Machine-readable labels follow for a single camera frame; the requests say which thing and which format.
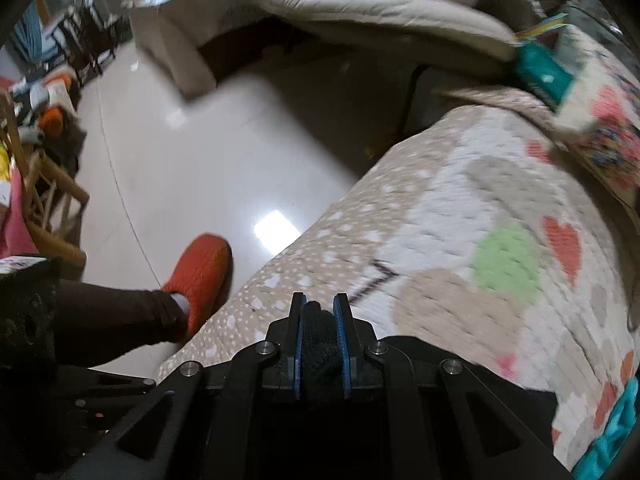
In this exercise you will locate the black pants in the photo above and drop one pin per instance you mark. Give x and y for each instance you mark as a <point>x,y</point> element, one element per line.
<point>320,350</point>

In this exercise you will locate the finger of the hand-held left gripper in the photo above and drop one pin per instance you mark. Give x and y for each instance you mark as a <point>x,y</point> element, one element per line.
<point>120,390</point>

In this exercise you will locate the beige cushion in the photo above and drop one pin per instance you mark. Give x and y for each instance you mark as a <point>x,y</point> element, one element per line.
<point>380,15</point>

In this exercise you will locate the heart printed blanket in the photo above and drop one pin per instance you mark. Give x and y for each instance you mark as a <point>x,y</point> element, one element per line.
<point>450,210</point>

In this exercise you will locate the pile of clothes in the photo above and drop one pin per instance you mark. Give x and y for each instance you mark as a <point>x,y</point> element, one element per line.
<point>47,110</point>

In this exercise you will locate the teal packet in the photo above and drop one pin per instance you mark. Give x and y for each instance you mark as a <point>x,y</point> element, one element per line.
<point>542,72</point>

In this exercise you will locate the black metal stand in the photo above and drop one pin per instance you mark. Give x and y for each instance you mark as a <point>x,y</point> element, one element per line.
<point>90,35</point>

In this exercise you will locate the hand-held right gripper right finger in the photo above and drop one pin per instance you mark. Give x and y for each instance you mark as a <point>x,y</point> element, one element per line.
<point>344,345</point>

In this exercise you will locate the white sofa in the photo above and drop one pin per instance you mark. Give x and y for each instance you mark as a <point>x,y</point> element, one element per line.
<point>175,35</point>

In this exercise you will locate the wooden chair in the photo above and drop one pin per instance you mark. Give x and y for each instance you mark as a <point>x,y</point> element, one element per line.
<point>47,180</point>

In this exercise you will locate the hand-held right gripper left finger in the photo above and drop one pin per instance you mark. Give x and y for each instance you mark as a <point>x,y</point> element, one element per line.
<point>297,345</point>

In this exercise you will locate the person's leg in dark trousers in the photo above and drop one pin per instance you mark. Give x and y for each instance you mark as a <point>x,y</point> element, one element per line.
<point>110,317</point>

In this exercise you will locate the floral printed cushion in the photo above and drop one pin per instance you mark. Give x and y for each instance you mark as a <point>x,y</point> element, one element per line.
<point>607,110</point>

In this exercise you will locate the orange slipper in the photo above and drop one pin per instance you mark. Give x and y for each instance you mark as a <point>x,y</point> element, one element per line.
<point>202,275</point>

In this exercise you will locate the pink cloth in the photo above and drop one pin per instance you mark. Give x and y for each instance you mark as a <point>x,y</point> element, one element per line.
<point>12,220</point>

